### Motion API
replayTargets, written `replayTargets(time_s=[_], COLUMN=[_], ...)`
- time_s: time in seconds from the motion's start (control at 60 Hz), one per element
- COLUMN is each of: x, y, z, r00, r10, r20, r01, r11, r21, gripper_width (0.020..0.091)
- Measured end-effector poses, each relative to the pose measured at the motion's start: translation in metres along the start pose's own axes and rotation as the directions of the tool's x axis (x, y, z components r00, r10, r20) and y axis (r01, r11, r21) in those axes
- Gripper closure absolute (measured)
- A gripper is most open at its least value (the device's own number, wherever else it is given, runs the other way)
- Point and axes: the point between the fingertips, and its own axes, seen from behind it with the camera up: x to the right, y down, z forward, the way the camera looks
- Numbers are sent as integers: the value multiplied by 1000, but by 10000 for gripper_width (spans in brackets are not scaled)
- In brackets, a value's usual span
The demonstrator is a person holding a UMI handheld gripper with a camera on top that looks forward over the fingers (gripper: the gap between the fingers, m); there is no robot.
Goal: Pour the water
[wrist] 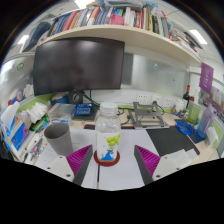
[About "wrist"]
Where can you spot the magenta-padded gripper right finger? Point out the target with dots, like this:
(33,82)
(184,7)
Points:
(148,161)

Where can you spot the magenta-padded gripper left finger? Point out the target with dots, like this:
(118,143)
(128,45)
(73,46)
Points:
(79,161)

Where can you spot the clear plastic water bottle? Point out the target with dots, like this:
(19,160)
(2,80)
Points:
(107,130)

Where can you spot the red and black pen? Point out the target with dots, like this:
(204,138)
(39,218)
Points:
(98,176)

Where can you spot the white paper sheets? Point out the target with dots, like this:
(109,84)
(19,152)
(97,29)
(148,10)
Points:
(126,146)

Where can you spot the flat round red coaster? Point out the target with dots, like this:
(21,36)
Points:
(106,163)

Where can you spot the black desk mat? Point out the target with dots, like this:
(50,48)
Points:
(170,140)

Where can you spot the grey paper cup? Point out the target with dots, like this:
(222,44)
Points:
(59,138)

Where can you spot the white notepad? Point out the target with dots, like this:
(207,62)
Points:
(180,157)

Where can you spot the grey metal laptop stand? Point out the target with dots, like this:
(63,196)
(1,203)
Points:
(148,118)

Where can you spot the clear plastic box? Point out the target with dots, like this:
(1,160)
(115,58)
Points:
(61,113)

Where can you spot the blue circuit board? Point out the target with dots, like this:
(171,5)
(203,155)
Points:
(84,109)

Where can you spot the pile of white tissues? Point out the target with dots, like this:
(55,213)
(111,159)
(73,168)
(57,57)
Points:
(37,112)

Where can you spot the blue tissue box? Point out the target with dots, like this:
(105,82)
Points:
(20,136)

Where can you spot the blue round container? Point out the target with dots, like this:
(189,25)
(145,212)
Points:
(60,99)

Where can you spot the translucent purple drink bottle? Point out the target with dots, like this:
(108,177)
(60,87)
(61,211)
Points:
(204,121)

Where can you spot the white mug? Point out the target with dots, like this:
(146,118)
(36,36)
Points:
(212,136)

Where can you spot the dark wine bottle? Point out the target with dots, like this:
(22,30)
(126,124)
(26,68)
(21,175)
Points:
(186,97)

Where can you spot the black computer monitor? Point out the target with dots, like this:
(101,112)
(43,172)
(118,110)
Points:
(78,65)

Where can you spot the purple hanging banner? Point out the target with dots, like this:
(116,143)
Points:
(206,77)

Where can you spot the white wall socket panel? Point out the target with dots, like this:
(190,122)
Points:
(153,99)

